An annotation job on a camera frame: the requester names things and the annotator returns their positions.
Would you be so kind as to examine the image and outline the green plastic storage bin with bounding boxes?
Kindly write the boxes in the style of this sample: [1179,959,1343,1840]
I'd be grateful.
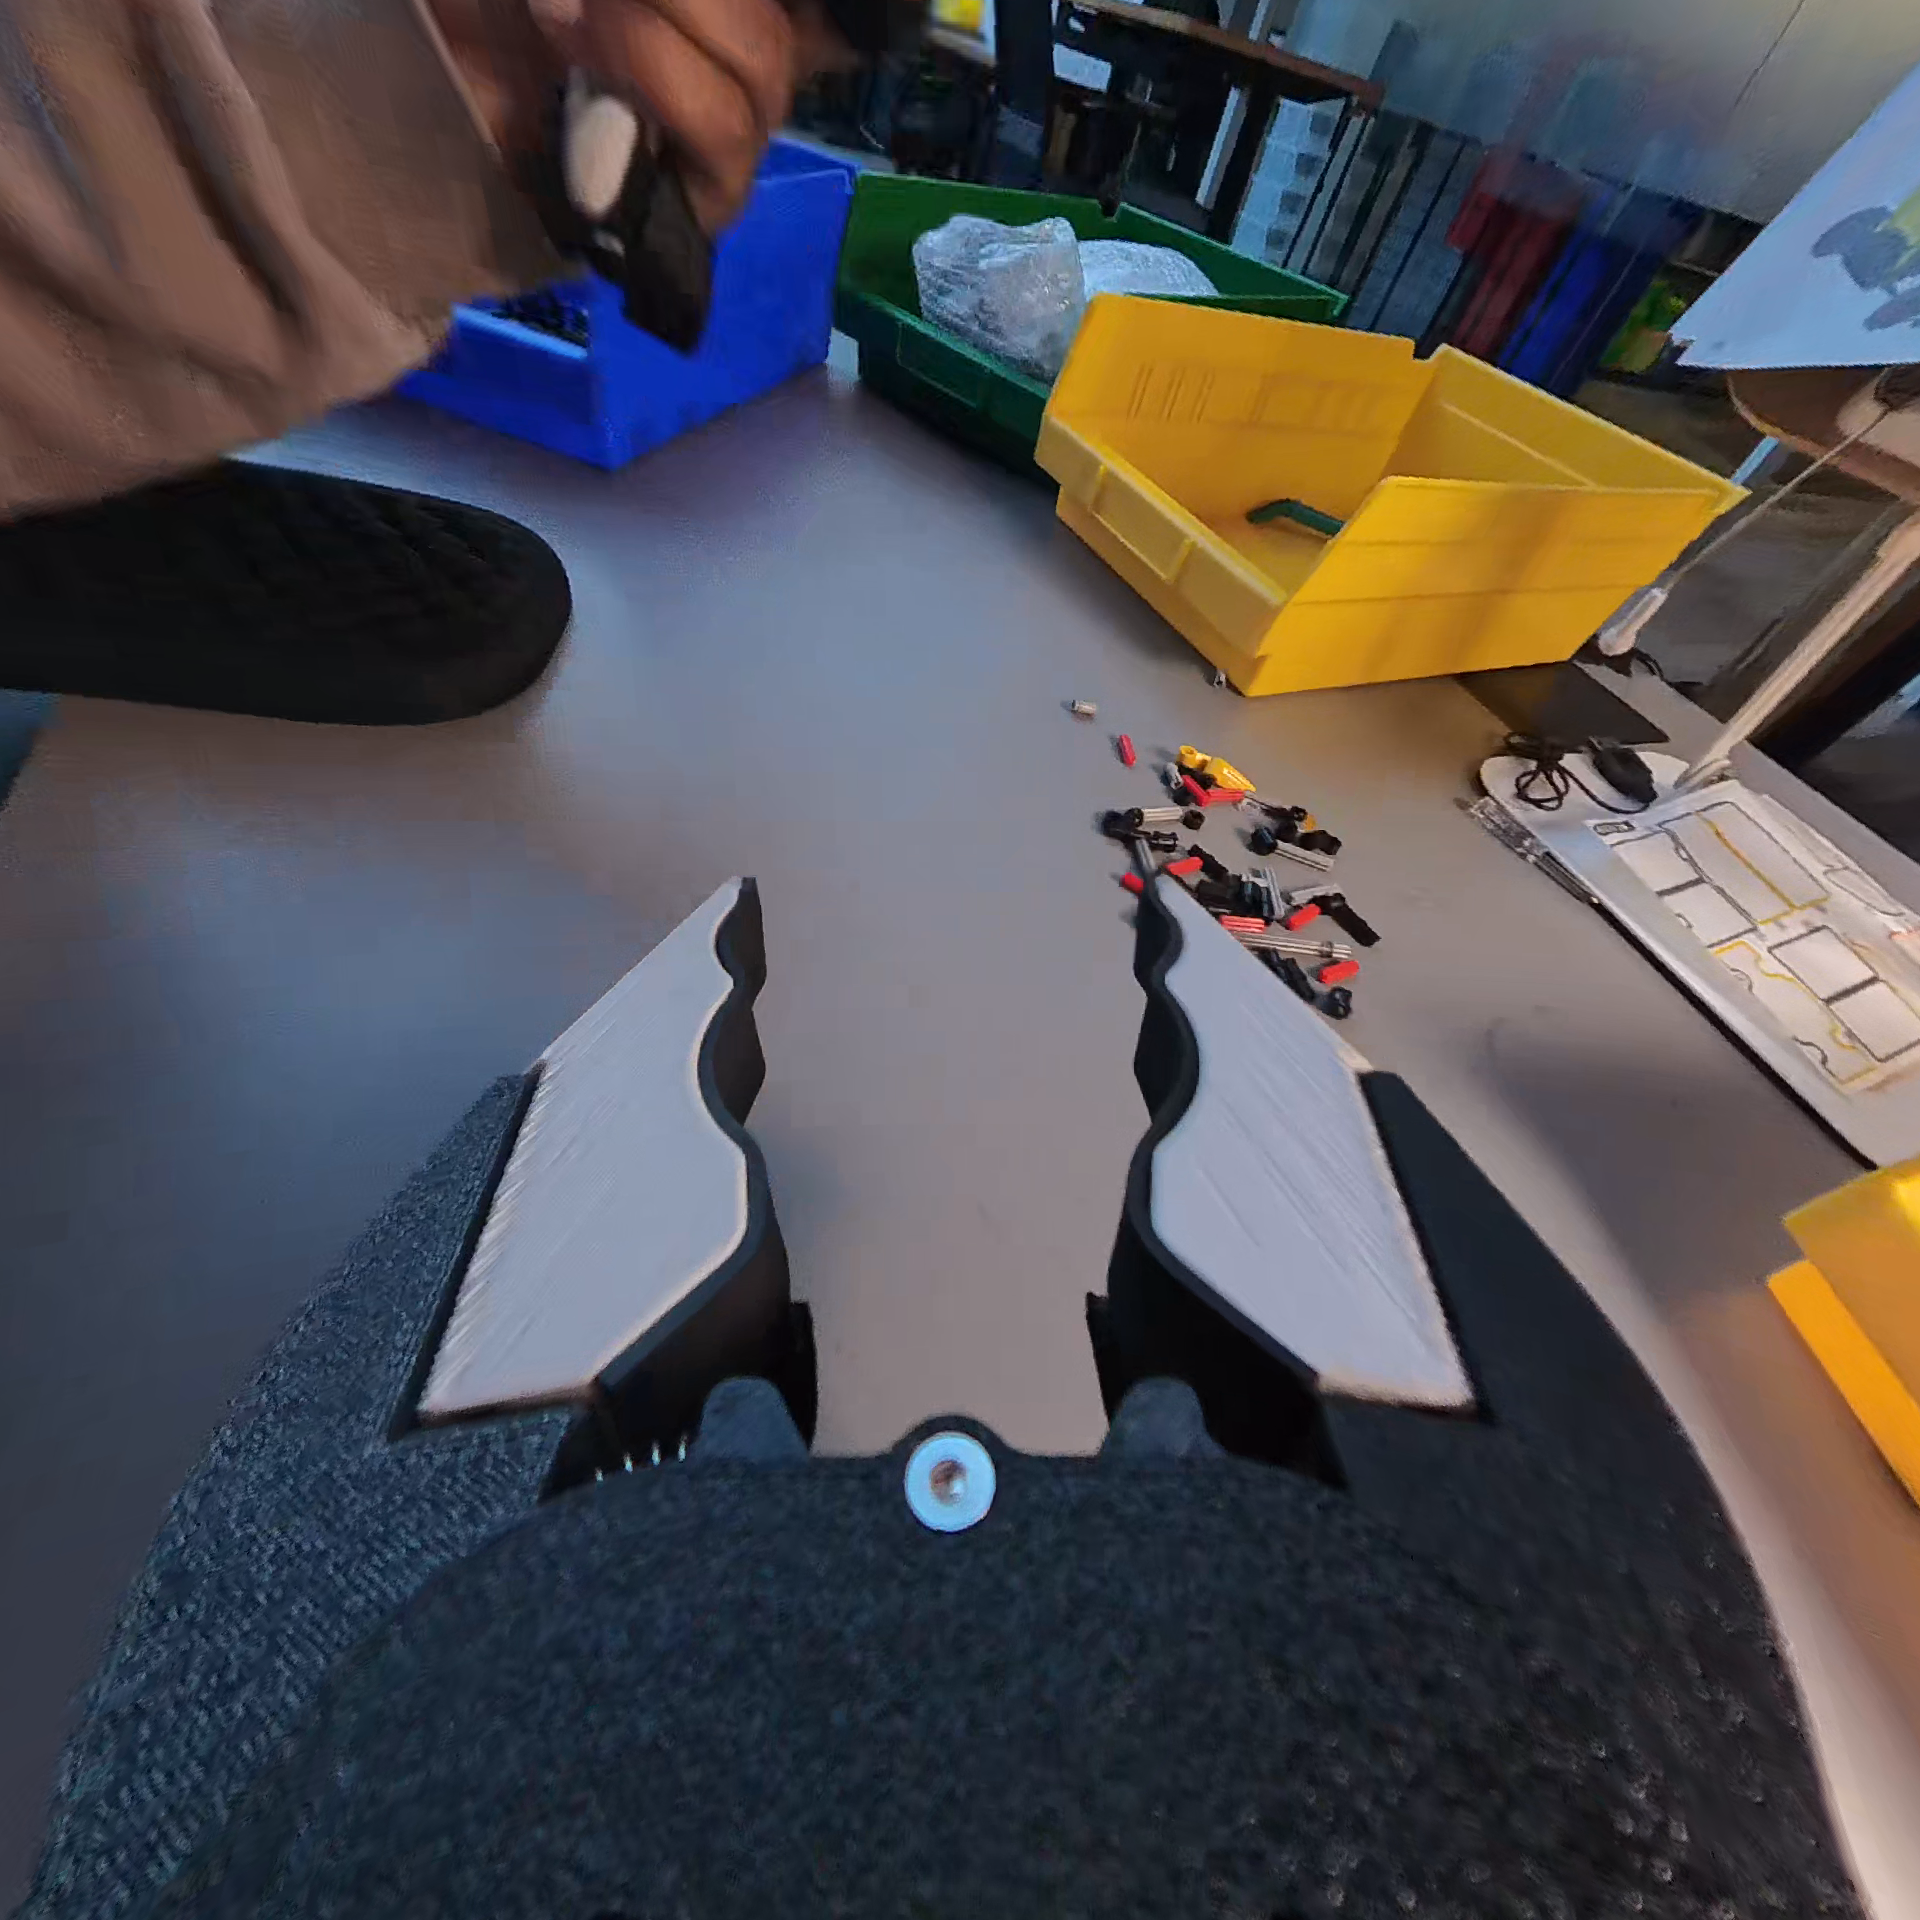
[832,169,1351,485]

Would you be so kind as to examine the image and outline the yellow plastic storage bin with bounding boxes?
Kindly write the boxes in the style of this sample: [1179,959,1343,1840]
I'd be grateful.
[1031,289,1755,702]
[1767,1159,1920,1506]

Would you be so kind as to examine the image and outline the grey desk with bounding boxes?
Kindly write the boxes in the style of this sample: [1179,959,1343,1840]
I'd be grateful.
[0,353,1920,1892]

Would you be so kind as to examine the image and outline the blue plastic storage bin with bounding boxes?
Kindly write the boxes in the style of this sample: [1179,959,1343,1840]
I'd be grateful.
[392,134,856,472]

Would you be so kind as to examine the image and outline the clipboard with diagram sheet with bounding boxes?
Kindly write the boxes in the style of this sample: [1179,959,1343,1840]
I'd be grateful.
[1465,778,1920,1170]

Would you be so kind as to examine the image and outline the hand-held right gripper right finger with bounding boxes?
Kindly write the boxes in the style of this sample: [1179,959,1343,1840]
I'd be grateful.
[1083,876,1478,1470]

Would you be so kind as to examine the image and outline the black chair armrest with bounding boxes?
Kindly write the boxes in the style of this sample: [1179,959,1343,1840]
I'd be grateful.
[0,459,575,729]

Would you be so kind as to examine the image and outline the person's left forearm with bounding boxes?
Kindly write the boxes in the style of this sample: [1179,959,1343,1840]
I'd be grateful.
[0,0,578,520]

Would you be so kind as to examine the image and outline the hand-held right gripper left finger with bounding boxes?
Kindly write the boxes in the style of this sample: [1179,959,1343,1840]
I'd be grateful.
[416,876,824,1478]

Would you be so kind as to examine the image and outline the clear plastic parts bag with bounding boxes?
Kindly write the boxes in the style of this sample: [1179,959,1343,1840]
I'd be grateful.
[1081,239,1220,300]
[910,216,1083,385]

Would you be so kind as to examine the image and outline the open instruction booklet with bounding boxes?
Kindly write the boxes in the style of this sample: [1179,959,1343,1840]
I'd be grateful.
[1670,67,1920,374]

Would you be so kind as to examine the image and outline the pile of small building pieces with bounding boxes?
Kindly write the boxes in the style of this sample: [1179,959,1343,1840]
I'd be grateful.
[1099,737,1381,1024]

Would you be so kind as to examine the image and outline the background coloured bins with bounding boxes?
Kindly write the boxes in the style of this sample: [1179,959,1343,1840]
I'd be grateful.
[1440,139,1727,395]

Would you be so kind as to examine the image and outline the person's left hand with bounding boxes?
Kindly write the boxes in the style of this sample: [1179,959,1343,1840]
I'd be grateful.
[440,0,858,239]

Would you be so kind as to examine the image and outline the background wooden table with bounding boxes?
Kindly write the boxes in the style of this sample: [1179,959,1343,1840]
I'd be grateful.
[900,0,1386,247]

